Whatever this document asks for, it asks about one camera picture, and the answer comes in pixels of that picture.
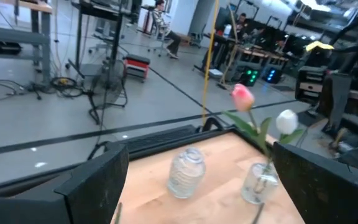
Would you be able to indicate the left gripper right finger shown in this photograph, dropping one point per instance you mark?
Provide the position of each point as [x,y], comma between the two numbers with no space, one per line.
[328,186]

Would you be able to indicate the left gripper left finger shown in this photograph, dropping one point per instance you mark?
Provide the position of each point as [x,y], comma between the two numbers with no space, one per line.
[73,199]

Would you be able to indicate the embossed glass vase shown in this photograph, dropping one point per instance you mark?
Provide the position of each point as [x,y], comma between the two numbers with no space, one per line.
[259,183]

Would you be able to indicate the pink and white flowers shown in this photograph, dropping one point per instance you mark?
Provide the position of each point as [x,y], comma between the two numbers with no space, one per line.
[286,121]

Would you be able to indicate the diamond-cut glass vase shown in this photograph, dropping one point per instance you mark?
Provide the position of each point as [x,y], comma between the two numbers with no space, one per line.
[186,172]

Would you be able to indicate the pink artificial tulip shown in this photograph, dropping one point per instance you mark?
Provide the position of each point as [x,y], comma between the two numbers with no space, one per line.
[242,97]

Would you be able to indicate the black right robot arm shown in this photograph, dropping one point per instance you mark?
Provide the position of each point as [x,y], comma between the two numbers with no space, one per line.
[340,93]

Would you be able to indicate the black perforated metal box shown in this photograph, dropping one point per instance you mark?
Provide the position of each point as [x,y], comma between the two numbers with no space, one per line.
[160,137]

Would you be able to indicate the black floor fan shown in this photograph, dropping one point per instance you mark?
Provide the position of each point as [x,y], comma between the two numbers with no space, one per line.
[107,84]

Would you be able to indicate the computer with blue lights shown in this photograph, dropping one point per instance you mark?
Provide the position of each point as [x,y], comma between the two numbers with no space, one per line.
[272,75]

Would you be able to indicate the computer with green lights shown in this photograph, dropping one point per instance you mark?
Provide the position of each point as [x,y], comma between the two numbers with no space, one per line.
[250,76]

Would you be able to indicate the red and black rolling stool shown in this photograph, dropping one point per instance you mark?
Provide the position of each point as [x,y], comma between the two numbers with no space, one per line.
[137,65]

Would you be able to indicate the grey metal workbench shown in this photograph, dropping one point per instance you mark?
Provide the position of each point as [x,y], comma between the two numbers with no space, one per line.
[14,37]

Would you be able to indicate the person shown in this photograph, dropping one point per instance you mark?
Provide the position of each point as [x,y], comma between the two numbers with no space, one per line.
[242,23]
[163,25]

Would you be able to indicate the black equipment cart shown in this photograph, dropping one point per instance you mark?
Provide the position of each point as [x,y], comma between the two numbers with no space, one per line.
[101,9]

